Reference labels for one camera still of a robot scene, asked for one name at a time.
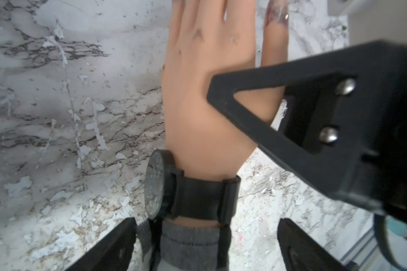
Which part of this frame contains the black wrist watch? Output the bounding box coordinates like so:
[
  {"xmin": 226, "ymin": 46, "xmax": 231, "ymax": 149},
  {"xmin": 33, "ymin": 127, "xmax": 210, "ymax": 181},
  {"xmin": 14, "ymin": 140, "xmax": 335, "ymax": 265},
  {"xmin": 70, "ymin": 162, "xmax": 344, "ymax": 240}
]
[{"xmin": 144, "ymin": 150, "xmax": 241, "ymax": 225}]

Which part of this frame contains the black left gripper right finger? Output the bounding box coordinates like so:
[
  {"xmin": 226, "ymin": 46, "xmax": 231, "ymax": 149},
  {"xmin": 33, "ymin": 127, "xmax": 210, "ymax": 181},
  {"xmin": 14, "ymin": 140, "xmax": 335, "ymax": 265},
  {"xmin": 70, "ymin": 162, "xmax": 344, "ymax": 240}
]
[{"xmin": 277, "ymin": 218, "xmax": 346, "ymax": 271}]

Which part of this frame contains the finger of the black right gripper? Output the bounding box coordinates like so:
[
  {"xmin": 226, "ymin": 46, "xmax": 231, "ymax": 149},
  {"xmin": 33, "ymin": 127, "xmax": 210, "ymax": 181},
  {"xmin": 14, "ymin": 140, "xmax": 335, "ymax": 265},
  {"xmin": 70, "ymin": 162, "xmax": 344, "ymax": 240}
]
[{"xmin": 208, "ymin": 61, "xmax": 358, "ymax": 176}]

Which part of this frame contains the checkered sleeve forearm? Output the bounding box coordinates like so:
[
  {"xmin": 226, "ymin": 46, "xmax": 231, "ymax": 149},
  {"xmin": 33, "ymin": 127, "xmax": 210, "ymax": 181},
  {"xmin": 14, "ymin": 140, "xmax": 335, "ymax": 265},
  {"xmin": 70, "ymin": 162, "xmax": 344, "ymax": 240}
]
[{"xmin": 137, "ymin": 218, "xmax": 232, "ymax": 271}]

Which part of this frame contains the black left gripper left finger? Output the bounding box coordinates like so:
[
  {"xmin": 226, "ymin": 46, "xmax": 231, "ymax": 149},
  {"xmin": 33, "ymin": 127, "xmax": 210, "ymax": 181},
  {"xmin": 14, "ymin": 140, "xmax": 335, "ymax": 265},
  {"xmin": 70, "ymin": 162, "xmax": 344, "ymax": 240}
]
[{"xmin": 67, "ymin": 217, "xmax": 137, "ymax": 271}]

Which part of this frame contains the mannequin hand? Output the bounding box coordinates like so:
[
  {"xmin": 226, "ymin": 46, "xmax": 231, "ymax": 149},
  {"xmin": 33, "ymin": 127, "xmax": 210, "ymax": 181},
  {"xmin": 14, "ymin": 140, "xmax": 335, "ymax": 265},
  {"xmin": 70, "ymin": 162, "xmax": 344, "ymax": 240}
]
[{"xmin": 161, "ymin": 0, "xmax": 289, "ymax": 182}]

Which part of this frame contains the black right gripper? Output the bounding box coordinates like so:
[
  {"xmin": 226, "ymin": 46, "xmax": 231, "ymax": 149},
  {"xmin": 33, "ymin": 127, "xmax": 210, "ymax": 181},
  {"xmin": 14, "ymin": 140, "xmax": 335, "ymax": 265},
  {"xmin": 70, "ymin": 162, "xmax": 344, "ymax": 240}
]
[{"xmin": 278, "ymin": 41, "xmax": 407, "ymax": 222}]

